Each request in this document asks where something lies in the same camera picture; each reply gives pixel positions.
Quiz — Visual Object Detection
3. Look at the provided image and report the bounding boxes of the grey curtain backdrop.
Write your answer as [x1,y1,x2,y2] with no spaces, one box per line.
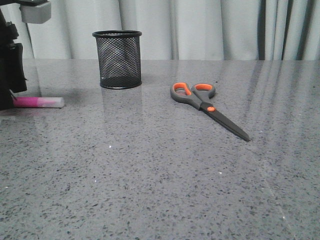
[1,0,320,61]

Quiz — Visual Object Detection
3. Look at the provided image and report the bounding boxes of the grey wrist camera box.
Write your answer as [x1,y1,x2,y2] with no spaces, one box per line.
[19,0,52,24]

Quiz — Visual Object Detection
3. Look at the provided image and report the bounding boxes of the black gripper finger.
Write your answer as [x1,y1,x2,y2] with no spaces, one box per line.
[0,14,27,110]

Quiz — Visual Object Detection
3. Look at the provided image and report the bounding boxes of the grey orange scissors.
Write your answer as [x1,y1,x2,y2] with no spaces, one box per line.
[170,82,250,142]

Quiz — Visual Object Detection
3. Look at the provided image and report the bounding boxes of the black mesh pen cup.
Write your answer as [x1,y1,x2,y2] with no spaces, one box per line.
[92,30,142,89]

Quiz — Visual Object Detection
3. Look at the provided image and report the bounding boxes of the pink highlighter pen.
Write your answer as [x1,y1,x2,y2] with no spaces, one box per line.
[13,97,65,108]

